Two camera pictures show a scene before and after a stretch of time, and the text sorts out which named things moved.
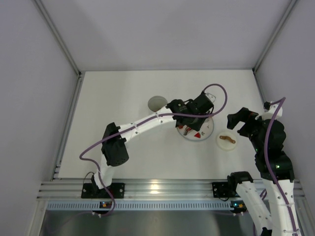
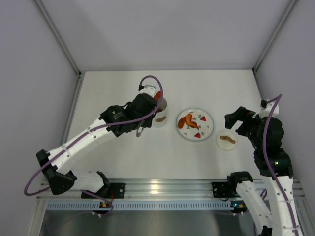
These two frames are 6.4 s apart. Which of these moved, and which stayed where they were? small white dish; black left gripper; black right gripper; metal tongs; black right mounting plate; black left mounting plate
Moved: metal tongs; black left gripper
Stayed: black right gripper; black right mounting plate; black left mounting plate; small white dish
